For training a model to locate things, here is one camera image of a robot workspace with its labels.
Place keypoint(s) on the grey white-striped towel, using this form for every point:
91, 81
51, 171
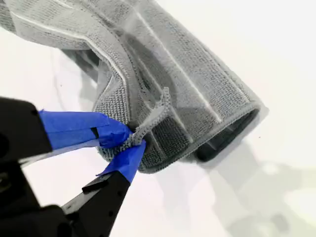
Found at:
185, 61

